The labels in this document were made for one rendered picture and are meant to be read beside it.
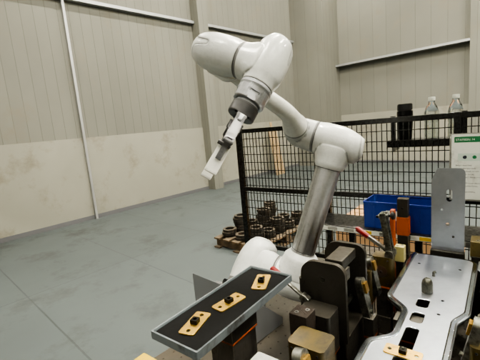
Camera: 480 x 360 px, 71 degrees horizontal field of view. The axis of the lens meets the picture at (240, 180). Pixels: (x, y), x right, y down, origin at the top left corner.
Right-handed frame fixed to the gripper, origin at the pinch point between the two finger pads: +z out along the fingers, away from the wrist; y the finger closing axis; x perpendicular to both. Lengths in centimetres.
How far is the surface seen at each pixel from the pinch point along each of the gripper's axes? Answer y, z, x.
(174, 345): 14.9, 35.9, 10.3
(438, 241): -38, -26, 97
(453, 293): -9, -5, 85
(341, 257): -3.7, 2.4, 44.0
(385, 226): -27, -18, 66
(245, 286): -3.1, 21.5, 22.9
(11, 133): -529, 34, -306
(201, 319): 8.5, 30.9, 14.0
